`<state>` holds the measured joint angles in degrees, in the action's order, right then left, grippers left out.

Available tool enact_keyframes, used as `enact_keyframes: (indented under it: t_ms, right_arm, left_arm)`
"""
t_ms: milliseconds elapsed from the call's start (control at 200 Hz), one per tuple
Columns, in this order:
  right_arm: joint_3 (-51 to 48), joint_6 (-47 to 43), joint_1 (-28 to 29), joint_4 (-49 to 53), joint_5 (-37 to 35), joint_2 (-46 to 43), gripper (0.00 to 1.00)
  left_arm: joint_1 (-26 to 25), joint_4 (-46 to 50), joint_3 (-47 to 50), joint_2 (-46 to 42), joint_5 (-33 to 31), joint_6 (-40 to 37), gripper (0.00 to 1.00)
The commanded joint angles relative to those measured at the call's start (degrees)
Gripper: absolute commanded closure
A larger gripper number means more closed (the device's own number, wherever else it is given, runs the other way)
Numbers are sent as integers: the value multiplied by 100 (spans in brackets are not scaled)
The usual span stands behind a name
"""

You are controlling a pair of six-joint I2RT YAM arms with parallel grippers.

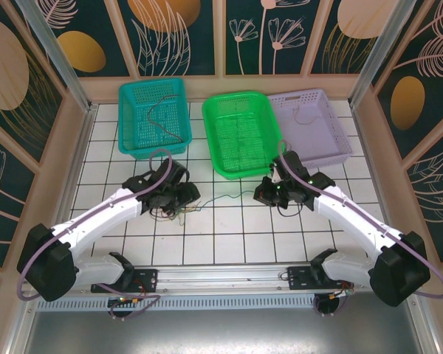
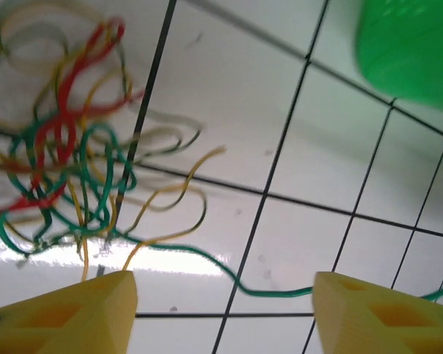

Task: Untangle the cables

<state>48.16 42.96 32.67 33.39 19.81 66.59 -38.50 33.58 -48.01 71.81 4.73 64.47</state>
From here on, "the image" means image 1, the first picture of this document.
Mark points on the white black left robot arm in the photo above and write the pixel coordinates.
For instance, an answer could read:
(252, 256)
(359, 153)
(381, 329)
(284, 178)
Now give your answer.
(103, 218)

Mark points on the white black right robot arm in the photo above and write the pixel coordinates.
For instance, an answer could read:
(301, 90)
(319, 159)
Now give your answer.
(350, 221)

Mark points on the teal plastic basket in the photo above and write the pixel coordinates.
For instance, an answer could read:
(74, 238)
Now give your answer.
(158, 144)

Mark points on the lavender plastic basket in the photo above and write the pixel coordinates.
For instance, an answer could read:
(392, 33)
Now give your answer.
(317, 140)

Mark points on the green plastic basket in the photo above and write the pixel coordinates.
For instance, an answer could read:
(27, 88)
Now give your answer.
(243, 125)

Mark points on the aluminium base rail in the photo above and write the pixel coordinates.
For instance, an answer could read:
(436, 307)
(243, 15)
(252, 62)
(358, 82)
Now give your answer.
(221, 276)

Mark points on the aluminium frame post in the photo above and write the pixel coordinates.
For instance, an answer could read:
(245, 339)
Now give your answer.
(385, 55)
(61, 62)

